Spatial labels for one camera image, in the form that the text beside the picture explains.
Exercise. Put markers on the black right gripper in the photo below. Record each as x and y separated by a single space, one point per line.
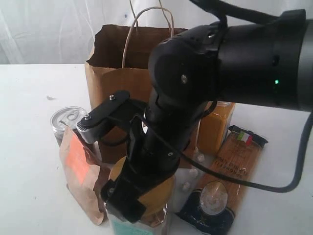
158 132

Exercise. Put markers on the clear jar yellow lid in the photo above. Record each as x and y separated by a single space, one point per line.
156 190

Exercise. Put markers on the silver pull-tab can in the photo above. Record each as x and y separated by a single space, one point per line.
68 117

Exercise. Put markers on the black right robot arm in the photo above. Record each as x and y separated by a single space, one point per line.
245 57

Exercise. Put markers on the brown paper shopping bag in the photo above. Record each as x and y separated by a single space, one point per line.
112 66

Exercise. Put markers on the kraft coffee pouch orange label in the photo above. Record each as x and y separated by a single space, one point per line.
85 175

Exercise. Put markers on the spaghetti pack dark wrapper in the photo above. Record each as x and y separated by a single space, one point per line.
211 207

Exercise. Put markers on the orange juice bottle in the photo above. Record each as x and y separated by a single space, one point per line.
214 128

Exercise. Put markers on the small grey paper scrap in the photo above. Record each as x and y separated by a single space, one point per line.
50 98

